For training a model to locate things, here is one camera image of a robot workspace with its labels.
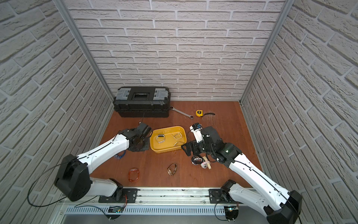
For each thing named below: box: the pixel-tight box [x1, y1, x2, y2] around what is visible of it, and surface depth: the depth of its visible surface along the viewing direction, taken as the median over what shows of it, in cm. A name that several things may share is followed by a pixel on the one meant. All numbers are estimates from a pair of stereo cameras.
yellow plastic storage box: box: [149, 125, 187, 154], surface depth 97 cm
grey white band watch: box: [155, 133, 166, 144], surface depth 97 cm
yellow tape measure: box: [195, 109, 203, 118], surface depth 112 cm
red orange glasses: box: [128, 167, 140, 183], surface depth 82 cm
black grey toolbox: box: [112, 86, 172, 118], surface depth 100 cm
